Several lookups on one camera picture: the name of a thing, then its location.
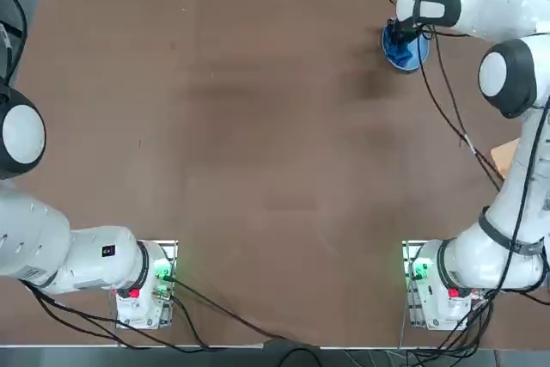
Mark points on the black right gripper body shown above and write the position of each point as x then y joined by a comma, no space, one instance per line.
404,32

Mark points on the blue cloth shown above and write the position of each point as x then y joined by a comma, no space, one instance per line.
399,57

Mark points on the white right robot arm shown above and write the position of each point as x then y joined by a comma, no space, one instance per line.
494,1

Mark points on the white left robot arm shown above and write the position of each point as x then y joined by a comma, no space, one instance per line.
34,229

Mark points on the light blue plastic plate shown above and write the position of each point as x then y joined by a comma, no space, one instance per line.
408,67

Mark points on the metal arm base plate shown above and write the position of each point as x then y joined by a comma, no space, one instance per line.
167,255
412,298

